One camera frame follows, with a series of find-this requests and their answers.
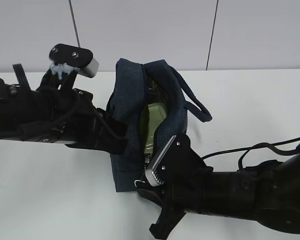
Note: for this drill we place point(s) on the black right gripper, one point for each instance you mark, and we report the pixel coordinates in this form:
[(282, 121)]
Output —
[(191, 189)]

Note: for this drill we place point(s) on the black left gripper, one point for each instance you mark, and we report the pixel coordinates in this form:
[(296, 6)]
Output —
[(66, 115)]

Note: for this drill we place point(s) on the green lidded glass container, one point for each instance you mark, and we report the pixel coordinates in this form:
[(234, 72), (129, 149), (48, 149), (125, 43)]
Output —
[(152, 116)]

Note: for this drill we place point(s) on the dark blue lunch bag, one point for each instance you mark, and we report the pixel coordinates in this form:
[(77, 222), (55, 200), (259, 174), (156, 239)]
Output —
[(153, 101)]

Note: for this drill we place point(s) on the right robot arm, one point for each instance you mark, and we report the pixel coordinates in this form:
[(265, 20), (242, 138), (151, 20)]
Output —
[(267, 193)]

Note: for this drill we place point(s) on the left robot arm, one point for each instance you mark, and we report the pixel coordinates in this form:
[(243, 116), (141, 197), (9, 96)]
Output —
[(18, 109)]

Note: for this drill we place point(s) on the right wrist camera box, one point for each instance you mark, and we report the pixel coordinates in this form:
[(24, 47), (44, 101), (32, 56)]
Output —
[(176, 159)]

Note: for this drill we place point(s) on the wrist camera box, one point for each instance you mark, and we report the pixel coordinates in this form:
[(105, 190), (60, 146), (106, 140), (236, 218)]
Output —
[(176, 159), (67, 58)]

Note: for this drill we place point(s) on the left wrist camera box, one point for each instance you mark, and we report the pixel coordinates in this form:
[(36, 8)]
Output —
[(67, 58)]

